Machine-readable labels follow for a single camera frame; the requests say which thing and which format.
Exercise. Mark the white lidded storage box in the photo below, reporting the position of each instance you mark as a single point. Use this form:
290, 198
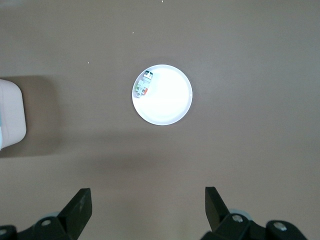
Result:
12, 112

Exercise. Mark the green push button switch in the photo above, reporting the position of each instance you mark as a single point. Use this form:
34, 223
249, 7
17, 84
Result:
142, 85

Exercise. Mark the pink round plate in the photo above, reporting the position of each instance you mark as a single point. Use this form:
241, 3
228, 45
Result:
170, 100

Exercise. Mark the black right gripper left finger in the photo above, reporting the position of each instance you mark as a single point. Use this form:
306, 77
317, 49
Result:
75, 215

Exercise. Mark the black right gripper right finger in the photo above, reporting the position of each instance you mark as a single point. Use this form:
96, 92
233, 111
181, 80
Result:
218, 215

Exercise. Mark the brown table cover mat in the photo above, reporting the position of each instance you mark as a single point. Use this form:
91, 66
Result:
225, 150

